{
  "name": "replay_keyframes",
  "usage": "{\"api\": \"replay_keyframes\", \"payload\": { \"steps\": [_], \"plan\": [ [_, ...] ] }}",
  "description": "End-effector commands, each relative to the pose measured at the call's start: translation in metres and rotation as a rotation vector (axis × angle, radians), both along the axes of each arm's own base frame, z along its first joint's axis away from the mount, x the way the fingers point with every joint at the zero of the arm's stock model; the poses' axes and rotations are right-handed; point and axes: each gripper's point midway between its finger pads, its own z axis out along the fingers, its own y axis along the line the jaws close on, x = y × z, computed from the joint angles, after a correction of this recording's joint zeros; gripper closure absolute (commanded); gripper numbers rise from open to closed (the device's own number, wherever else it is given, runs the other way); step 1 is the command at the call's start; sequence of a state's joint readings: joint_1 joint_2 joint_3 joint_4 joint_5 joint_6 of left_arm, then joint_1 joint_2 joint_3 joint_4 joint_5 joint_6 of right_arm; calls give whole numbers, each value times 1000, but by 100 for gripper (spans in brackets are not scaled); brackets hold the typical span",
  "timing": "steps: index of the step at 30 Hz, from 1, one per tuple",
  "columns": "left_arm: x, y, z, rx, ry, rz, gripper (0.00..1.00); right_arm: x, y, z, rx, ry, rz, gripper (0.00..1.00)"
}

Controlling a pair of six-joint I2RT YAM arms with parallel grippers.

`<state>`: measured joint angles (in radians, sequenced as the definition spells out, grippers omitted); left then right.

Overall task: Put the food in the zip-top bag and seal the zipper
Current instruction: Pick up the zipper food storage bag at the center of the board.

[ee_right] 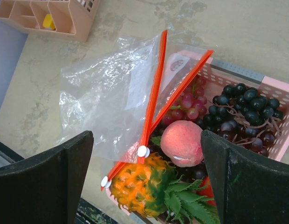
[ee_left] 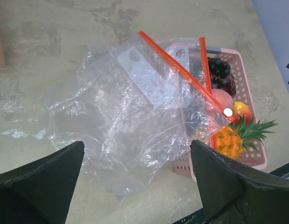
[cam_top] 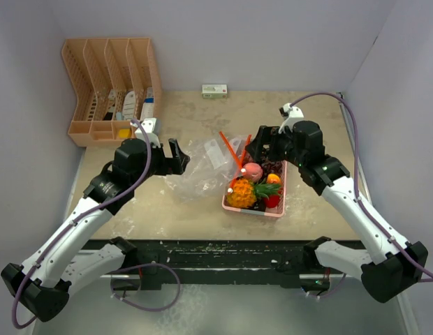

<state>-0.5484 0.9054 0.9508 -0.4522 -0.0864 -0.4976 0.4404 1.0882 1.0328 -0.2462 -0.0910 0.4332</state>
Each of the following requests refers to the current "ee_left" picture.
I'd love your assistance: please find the pink peach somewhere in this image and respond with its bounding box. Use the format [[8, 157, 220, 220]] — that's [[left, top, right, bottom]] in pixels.
[[212, 89, 234, 110]]

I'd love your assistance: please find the orange toy pineapple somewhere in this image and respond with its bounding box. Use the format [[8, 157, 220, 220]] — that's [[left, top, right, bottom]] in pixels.
[[216, 115, 278, 160]]

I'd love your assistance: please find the red yellow mango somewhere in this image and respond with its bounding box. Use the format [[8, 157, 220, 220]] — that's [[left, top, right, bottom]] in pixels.
[[233, 101, 252, 124]]

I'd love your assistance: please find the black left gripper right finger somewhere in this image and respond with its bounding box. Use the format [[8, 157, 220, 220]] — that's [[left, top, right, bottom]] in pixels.
[[190, 140, 289, 224]]

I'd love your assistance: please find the dark black grape bunch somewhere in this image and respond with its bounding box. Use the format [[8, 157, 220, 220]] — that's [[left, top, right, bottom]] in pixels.
[[207, 57, 231, 79]]

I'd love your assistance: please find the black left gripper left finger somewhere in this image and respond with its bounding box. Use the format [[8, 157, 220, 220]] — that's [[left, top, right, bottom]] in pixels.
[[0, 141, 84, 224]]

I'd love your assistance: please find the pink perforated plastic basket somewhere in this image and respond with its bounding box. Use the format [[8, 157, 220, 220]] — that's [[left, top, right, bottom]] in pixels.
[[173, 46, 268, 181]]

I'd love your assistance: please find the red purple grape bunch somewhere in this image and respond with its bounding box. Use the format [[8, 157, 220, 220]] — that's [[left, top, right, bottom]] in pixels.
[[210, 74, 236, 97]]

